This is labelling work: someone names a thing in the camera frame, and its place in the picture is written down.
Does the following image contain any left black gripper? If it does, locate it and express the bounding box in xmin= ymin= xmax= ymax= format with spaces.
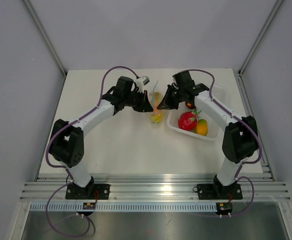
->
xmin=123 ymin=89 xmax=153 ymax=113

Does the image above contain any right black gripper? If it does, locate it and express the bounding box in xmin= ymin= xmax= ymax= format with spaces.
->
xmin=157 ymin=84 xmax=184 ymax=110

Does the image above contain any yellow banana bunch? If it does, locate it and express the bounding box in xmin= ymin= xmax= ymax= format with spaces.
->
xmin=150 ymin=91 xmax=163 ymax=124

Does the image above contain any clear zip top bag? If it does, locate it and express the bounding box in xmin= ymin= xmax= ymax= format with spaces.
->
xmin=148 ymin=81 xmax=164 ymax=129

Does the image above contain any orange peach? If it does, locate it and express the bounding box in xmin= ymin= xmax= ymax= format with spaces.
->
xmin=153 ymin=101 xmax=159 ymax=113

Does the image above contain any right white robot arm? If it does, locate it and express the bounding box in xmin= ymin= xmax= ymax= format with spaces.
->
xmin=157 ymin=83 xmax=260 ymax=199

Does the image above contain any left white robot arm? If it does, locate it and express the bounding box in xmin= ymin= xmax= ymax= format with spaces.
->
xmin=47 ymin=76 xmax=153 ymax=199

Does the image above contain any dark red apple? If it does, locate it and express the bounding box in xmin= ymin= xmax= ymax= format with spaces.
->
xmin=185 ymin=101 xmax=196 ymax=110

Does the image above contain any red dragon fruit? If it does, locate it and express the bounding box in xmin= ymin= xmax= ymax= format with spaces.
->
xmin=177 ymin=109 xmax=201 ymax=131

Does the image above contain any orange green mango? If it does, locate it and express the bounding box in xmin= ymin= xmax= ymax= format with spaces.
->
xmin=194 ymin=119 xmax=208 ymax=136

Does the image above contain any white plastic basket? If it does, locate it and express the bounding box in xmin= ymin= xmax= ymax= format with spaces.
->
xmin=166 ymin=91 xmax=226 ymax=141

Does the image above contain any left small circuit board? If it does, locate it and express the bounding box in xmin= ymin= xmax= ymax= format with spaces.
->
xmin=82 ymin=202 xmax=96 ymax=211

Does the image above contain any small circuit board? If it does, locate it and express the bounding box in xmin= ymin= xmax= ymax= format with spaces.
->
xmin=216 ymin=202 xmax=233 ymax=215
xmin=82 ymin=202 xmax=96 ymax=211

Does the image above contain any right small circuit board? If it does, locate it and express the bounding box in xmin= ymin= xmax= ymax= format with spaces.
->
xmin=216 ymin=202 xmax=233 ymax=215

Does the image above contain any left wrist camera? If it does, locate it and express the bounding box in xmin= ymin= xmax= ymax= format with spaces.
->
xmin=135 ymin=76 xmax=150 ymax=93

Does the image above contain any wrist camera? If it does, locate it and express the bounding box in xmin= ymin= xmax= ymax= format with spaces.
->
xmin=172 ymin=70 xmax=195 ymax=89
xmin=135 ymin=76 xmax=150 ymax=93

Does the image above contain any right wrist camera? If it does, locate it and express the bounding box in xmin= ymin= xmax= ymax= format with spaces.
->
xmin=172 ymin=70 xmax=195 ymax=89

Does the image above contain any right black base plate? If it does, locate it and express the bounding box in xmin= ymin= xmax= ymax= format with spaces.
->
xmin=192 ymin=183 xmax=243 ymax=200

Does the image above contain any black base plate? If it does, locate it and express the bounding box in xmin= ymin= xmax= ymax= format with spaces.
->
xmin=192 ymin=183 xmax=243 ymax=200
xmin=65 ymin=183 xmax=111 ymax=200

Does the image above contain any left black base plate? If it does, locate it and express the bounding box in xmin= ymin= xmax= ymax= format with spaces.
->
xmin=65 ymin=183 xmax=111 ymax=200

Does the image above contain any aluminium rail beam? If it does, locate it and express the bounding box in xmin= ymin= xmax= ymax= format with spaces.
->
xmin=20 ymin=173 xmax=291 ymax=202

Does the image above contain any right aluminium corner post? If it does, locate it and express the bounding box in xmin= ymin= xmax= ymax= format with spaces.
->
xmin=237 ymin=0 xmax=286 ymax=76

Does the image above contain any aluminium corner post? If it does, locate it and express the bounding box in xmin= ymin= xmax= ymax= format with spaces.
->
xmin=237 ymin=0 xmax=286 ymax=76
xmin=22 ymin=0 xmax=67 ymax=77

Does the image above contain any white slotted cable duct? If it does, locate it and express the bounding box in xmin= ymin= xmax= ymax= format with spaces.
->
xmin=30 ymin=202 xmax=217 ymax=213

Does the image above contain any left aluminium corner post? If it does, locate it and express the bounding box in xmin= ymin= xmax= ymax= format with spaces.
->
xmin=22 ymin=0 xmax=67 ymax=77

